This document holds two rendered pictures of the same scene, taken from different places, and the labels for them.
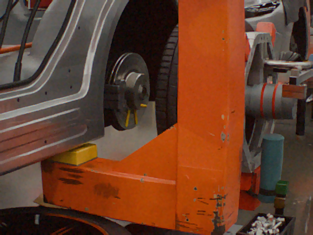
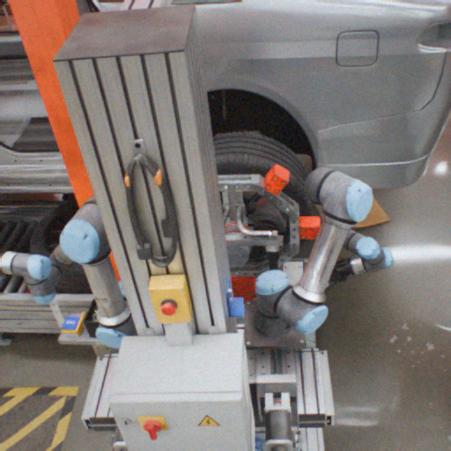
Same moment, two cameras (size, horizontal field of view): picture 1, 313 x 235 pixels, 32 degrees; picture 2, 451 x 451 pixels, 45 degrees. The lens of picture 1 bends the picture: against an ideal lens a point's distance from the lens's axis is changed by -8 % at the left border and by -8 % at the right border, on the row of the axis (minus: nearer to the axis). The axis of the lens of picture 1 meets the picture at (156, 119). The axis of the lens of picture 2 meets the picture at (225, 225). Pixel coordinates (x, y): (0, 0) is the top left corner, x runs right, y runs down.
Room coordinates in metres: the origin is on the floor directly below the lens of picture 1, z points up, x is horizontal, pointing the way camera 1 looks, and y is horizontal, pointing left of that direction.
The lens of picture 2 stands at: (1.69, -2.16, 2.41)
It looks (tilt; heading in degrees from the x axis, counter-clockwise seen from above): 40 degrees down; 75
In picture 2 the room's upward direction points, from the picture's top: 7 degrees counter-clockwise
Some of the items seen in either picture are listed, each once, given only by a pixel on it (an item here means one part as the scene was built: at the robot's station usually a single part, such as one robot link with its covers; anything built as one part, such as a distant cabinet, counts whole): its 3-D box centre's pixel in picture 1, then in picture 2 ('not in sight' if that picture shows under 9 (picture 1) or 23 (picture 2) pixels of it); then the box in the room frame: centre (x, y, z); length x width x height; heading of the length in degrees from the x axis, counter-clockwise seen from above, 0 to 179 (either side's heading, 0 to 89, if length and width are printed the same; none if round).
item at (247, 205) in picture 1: (241, 186); (244, 280); (2.24, -0.36, 0.48); 0.16 x 0.12 x 0.17; 64
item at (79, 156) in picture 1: (71, 152); not in sight; (1.93, 0.29, 0.71); 0.14 x 0.14 x 0.05; 64
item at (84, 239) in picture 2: not in sight; (104, 282); (1.63, -0.84, 1.19); 0.15 x 0.12 x 0.55; 53
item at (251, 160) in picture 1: (255, 99); (237, 229); (2.23, -0.39, 0.85); 0.54 x 0.07 x 0.54; 154
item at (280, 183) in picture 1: (281, 187); not in sight; (1.73, -0.42, 0.64); 0.04 x 0.04 x 0.04; 64
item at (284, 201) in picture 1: (280, 201); not in sight; (1.73, -0.42, 0.59); 0.04 x 0.04 x 0.04; 64
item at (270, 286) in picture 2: not in sight; (273, 292); (2.17, -0.92, 0.98); 0.13 x 0.12 x 0.14; 113
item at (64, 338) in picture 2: not in sight; (107, 329); (1.55, -0.33, 0.44); 0.43 x 0.17 x 0.03; 154
